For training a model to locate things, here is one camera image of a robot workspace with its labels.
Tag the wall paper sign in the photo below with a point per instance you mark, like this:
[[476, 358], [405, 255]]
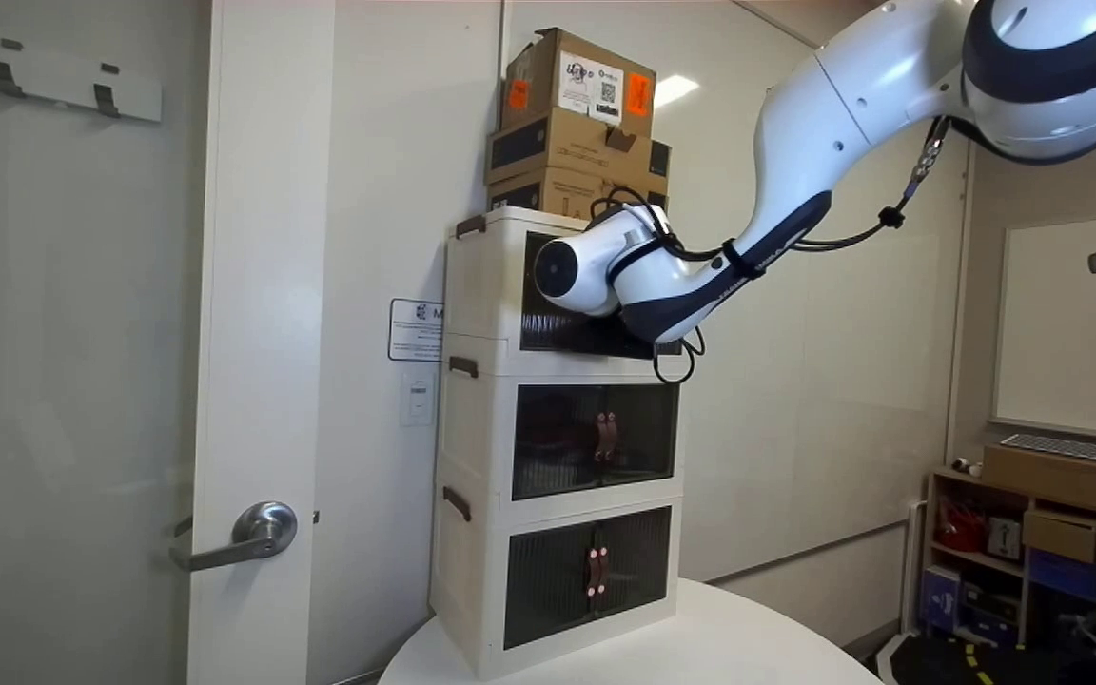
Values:
[[417, 329]]

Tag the wooden storage shelf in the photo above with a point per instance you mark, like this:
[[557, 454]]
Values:
[[1000, 565]]

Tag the white three-tier storage cabinet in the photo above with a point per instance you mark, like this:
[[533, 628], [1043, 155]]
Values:
[[557, 475]]

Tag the cardboard box on shelf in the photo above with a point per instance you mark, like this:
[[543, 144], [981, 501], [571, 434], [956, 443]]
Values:
[[1042, 476]]

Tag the wall coat hook rack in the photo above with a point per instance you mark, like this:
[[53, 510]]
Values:
[[77, 83]]

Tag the silver lever door handle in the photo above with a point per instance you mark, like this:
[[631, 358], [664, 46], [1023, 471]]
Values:
[[263, 529]]

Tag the upper cardboard box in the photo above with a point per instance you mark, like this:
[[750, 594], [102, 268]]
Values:
[[562, 70]]

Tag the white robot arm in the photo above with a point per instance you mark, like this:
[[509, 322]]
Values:
[[1012, 73]]

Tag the whiteboard on wall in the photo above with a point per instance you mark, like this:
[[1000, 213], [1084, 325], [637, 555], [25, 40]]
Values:
[[1050, 329]]

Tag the computer keyboard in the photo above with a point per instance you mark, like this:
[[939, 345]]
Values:
[[1053, 447]]

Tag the lower cardboard box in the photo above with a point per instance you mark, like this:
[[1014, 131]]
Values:
[[568, 164]]

